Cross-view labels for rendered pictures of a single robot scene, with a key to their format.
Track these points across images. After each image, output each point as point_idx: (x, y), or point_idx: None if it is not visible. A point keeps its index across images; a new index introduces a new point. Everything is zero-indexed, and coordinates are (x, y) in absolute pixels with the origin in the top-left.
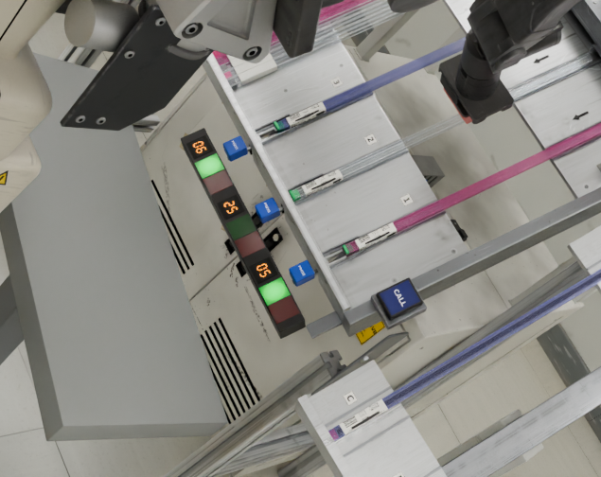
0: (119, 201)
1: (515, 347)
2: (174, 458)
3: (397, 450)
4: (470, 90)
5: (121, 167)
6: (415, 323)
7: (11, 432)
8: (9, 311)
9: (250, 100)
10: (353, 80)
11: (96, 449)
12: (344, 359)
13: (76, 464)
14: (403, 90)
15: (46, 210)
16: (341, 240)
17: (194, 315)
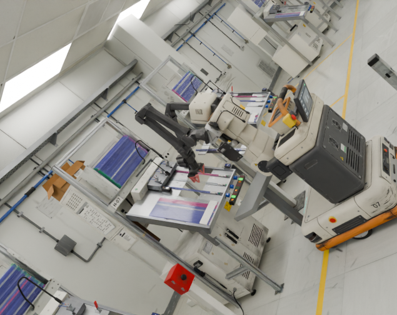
0: (251, 190)
1: None
2: (276, 237)
3: (244, 147)
4: None
5: (246, 197)
6: None
7: (299, 234)
8: (279, 196)
9: (219, 199)
10: (202, 194)
11: (287, 235)
12: (236, 208)
13: (292, 231)
14: None
15: (261, 181)
16: (226, 178)
17: (252, 248)
